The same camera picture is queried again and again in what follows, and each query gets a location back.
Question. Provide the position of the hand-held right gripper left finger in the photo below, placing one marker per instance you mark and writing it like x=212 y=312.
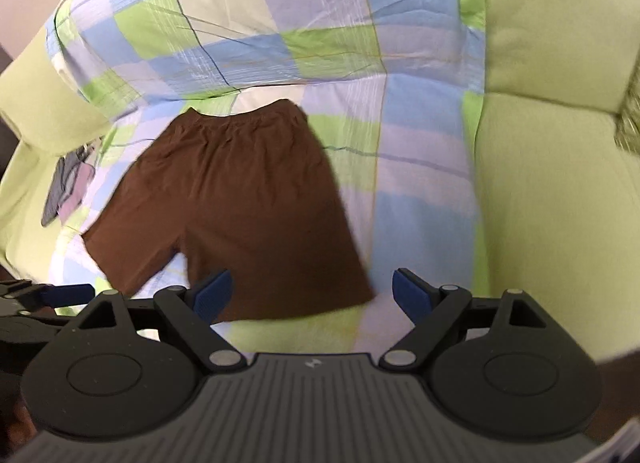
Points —
x=212 y=294

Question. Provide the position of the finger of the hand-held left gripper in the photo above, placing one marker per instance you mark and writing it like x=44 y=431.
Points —
x=67 y=294

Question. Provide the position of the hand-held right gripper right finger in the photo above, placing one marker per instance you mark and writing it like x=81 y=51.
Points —
x=411 y=294

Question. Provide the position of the brown shorts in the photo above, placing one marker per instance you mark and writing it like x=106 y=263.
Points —
x=240 y=203

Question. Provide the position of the grey purple cloth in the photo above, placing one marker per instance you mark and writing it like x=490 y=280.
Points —
x=67 y=183

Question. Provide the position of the green sofa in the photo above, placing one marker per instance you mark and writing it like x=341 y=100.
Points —
x=550 y=218

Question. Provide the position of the white striped clothing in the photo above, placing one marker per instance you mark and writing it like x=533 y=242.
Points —
x=622 y=445

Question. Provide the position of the patterned green cushion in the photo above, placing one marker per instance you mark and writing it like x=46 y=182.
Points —
x=629 y=128

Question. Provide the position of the plaid blanket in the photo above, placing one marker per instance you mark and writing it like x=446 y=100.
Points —
x=300 y=3

